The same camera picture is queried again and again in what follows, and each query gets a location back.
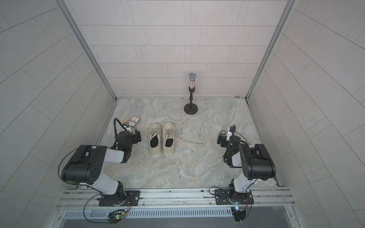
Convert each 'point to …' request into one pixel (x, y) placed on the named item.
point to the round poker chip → (223, 132)
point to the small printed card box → (134, 121)
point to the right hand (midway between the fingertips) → (226, 132)
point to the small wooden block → (125, 120)
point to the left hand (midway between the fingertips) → (133, 129)
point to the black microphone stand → (191, 108)
